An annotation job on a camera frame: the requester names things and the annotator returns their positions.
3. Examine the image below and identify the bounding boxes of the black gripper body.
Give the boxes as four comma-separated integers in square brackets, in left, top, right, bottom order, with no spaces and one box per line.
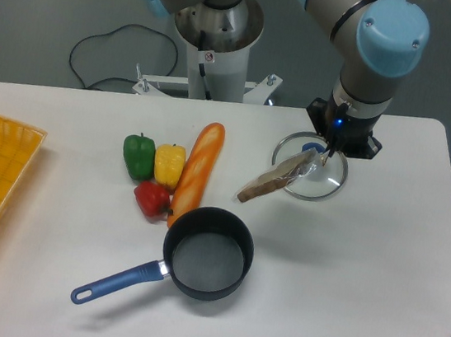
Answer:
[307,97,383,160]

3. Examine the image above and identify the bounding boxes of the toast slice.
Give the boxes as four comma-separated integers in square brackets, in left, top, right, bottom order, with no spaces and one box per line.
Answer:
[235,148,323,203]

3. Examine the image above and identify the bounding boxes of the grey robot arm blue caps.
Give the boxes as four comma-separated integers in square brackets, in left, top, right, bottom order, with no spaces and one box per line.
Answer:
[144,0,430,159]

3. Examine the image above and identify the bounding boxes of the glass pot lid blue knob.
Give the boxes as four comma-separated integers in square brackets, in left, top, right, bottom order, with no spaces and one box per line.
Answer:
[271,131,349,201]

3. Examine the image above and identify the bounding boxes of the orange baguette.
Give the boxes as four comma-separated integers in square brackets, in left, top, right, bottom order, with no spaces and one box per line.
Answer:
[167,122,226,227]

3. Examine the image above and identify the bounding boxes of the yellow bell pepper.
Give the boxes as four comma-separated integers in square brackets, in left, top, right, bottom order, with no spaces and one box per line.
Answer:
[153,144,186,192]

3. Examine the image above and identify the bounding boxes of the red bell pepper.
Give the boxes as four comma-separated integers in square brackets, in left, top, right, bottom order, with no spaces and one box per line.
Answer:
[134,180,172,218]

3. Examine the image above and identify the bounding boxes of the green bell pepper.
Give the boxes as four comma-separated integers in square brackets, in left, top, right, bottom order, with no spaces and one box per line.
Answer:
[123,133,156,181]

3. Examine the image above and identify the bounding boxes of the black pot blue handle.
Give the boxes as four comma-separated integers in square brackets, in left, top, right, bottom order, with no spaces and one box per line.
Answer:
[70,207,255,305]

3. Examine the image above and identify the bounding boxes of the black cable on floor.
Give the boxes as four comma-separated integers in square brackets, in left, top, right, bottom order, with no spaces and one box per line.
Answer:
[66,16,182,101]

